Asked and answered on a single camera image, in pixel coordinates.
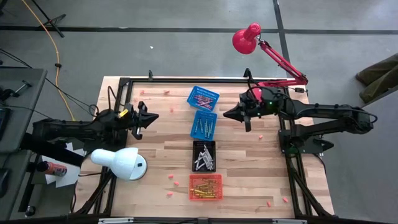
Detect orange plastic basket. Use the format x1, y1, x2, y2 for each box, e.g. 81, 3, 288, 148
188, 173, 224, 202

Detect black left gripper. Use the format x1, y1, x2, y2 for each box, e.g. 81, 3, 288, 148
119, 101, 160, 141

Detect black tripod stand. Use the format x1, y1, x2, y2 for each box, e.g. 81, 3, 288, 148
30, 0, 67, 39

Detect person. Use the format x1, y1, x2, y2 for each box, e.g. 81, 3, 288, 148
355, 52, 398, 104

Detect black beam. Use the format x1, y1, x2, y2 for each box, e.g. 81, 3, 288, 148
20, 132, 85, 168

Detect red desk lamp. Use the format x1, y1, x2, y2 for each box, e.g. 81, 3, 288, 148
231, 22, 309, 102

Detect black clamp tool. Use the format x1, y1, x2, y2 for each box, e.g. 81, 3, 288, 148
0, 80, 33, 102

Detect black computer mouse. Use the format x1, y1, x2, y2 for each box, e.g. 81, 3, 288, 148
0, 167, 10, 199

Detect grey side desk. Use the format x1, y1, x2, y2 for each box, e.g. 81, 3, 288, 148
0, 149, 34, 221

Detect white desk lamp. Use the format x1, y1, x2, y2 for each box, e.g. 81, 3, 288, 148
90, 145, 148, 181

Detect yellow cable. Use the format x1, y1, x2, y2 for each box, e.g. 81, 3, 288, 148
20, 0, 75, 122

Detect blue plastic basket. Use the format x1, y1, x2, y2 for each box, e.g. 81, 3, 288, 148
187, 85, 220, 112
190, 110, 218, 142

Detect black monitor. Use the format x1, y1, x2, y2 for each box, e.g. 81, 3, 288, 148
0, 107, 11, 141

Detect white paper sheets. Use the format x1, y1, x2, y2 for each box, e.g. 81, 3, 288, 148
41, 141, 85, 189

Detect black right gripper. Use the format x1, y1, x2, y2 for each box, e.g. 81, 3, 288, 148
223, 86, 287, 133

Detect black plastic basket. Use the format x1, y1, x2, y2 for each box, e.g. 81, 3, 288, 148
192, 139, 217, 173

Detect orange spray can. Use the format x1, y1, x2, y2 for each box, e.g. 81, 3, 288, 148
36, 161, 68, 177

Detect grey panel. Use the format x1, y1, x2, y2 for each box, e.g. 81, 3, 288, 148
322, 79, 398, 224

